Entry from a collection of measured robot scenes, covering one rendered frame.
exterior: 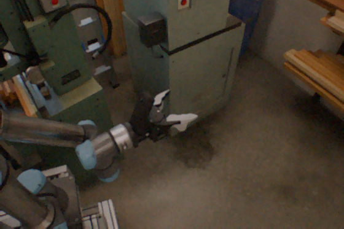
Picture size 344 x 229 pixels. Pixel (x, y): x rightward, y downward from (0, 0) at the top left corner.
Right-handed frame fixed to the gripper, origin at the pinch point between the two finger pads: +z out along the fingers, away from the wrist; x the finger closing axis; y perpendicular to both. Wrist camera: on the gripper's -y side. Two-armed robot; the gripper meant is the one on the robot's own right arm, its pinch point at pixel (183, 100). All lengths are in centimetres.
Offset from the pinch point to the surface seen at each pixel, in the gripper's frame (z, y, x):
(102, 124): -17, 64, -72
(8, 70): -51, 8, -80
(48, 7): -22, -20, -65
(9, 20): -40, -17, -74
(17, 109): -56, 24, -70
